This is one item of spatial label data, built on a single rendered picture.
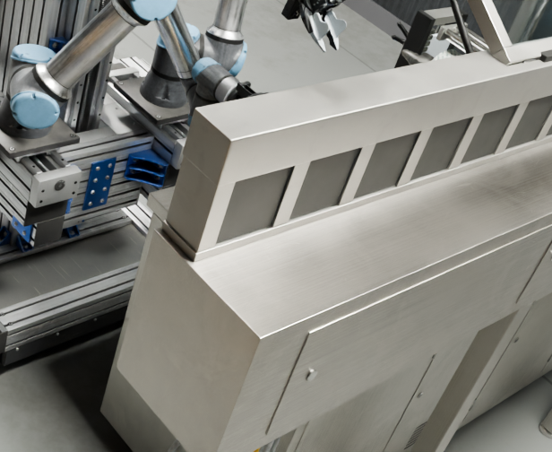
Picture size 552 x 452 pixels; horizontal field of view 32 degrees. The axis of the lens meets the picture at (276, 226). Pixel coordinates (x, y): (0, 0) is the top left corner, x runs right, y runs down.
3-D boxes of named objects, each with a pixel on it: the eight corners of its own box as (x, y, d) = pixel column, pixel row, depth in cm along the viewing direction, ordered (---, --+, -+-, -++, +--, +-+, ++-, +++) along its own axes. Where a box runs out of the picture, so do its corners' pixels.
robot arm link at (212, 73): (208, 80, 262) (215, 52, 257) (233, 101, 256) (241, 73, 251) (185, 83, 256) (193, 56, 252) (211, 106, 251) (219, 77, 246)
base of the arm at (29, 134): (-15, 112, 263) (-12, 82, 257) (32, 103, 273) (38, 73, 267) (14, 143, 256) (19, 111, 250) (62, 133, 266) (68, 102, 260)
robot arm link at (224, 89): (211, 103, 251) (235, 99, 256) (222, 112, 248) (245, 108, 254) (219, 78, 246) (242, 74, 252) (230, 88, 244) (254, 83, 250)
